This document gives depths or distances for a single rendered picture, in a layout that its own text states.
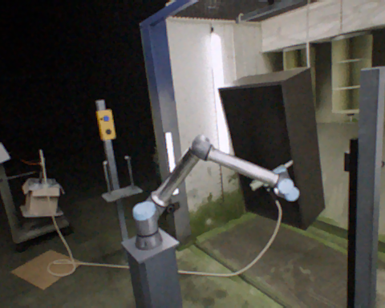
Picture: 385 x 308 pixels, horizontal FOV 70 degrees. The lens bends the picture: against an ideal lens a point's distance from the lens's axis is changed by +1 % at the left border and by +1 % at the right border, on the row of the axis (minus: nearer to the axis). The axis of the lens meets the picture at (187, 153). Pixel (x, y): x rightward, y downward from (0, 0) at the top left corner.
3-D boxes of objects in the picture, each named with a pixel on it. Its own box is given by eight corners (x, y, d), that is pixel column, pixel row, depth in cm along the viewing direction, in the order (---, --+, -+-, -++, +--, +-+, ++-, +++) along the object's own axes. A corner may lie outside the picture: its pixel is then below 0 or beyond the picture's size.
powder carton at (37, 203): (18, 204, 359) (22, 175, 358) (54, 204, 385) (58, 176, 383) (22, 216, 316) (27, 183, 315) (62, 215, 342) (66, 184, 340)
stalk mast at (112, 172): (130, 258, 287) (102, 100, 251) (132, 261, 282) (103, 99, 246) (124, 261, 284) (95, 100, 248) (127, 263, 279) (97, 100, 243)
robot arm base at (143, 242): (142, 253, 178) (140, 240, 176) (131, 242, 194) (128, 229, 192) (168, 242, 188) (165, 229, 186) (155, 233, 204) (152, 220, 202)
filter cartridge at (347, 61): (343, 126, 259) (343, 32, 241) (323, 122, 295) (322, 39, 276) (382, 120, 259) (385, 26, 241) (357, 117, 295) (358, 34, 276)
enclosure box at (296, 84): (265, 192, 282) (243, 76, 241) (325, 208, 236) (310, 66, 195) (245, 210, 263) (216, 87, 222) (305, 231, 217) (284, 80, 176)
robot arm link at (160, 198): (135, 213, 198) (195, 132, 176) (143, 204, 215) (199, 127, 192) (152, 226, 198) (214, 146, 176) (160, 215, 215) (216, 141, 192)
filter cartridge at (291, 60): (318, 116, 332) (317, 43, 312) (317, 121, 301) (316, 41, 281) (285, 118, 349) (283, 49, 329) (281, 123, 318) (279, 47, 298)
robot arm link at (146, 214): (132, 235, 183) (128, 211, 179) (141, 223, 199) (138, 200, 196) (154, 235, 180) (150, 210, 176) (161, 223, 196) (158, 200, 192)
